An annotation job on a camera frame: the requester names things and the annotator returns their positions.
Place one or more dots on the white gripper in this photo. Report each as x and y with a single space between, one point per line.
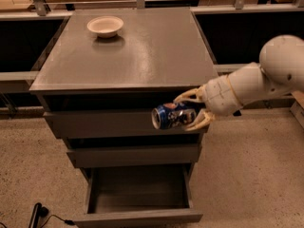
218 95

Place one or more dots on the blue pepsi can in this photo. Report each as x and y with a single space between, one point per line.
166 116

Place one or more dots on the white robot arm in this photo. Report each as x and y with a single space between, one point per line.
279 71

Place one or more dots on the grey open bottom drawer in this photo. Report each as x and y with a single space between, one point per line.
138 196

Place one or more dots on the grey top drawer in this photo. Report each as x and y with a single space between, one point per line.
107 123

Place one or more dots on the grey drawer cabinet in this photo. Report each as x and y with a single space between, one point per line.
157 55

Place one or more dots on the grey middle drawer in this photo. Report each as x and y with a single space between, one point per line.
134 155

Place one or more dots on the wooden box at right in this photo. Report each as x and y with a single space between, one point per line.
298 107

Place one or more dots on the white paper bowl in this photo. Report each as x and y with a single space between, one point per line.
105 26

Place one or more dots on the black power adapter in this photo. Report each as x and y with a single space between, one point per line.
39 211

